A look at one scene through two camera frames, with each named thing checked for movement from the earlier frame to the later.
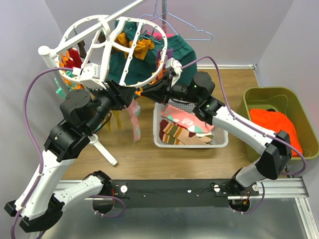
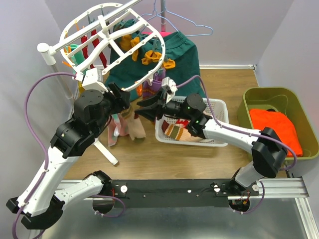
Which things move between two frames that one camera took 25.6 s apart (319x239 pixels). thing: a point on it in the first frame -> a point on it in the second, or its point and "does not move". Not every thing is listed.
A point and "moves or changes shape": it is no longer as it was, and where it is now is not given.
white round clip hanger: (103, 49) moves or changes shape
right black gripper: (156, 93) -> (152, 113)
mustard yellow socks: (141, 48) -> (126, 42)
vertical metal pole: (164, 17) does not move
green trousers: (142, 60) does not move
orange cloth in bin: (276, 122) does not move
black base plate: (174, 193) does not move
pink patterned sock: (134, 110) -> (113, 130)
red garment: (77, 61) -> (95, 41)
